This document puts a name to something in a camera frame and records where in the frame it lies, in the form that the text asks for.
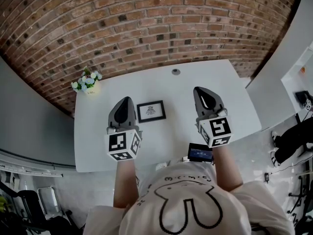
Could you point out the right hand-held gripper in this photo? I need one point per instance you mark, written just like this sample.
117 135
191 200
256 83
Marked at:
217 131

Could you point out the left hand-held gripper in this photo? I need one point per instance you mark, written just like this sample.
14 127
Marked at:
119 144

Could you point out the black framed picture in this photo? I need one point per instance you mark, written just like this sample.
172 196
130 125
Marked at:
151 110

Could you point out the person's right forearm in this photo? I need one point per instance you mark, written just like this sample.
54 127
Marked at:
226 170

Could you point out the person's left forearm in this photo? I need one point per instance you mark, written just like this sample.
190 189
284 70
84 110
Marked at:
126 185

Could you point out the grey cable grommet hole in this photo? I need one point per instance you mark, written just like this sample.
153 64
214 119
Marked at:
176 71

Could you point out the black display device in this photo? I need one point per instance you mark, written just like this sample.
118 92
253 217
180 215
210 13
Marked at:
200 152

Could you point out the white potted flower plant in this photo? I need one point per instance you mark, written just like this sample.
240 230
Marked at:
88 82

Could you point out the black power adapter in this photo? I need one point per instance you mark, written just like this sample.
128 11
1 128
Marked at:
267 176

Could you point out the white printed t-shirt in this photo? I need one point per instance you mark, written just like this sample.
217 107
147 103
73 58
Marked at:
195 204

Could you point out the white metal shelving rack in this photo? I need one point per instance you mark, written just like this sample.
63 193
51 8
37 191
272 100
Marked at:
29 171

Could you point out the black office chair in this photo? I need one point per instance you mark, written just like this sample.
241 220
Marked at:
36 219

